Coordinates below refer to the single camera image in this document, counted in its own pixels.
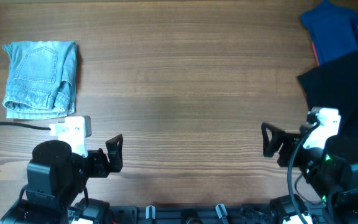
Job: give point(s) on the light blue jeans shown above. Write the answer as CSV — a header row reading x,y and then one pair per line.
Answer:
x,y
42,79

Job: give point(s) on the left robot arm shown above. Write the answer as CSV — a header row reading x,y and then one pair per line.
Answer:
x,y
56,185

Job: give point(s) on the dark blue garment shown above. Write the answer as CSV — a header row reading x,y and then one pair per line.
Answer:
x,y
333,30

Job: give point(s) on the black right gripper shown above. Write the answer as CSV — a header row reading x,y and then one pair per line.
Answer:
x,y
286,149

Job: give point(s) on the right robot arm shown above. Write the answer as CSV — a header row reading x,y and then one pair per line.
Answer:
x,y
322,172

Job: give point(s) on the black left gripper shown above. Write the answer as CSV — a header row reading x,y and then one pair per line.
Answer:
x,y
103,160

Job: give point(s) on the black garment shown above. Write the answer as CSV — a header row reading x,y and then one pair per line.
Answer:
x,y
335,85

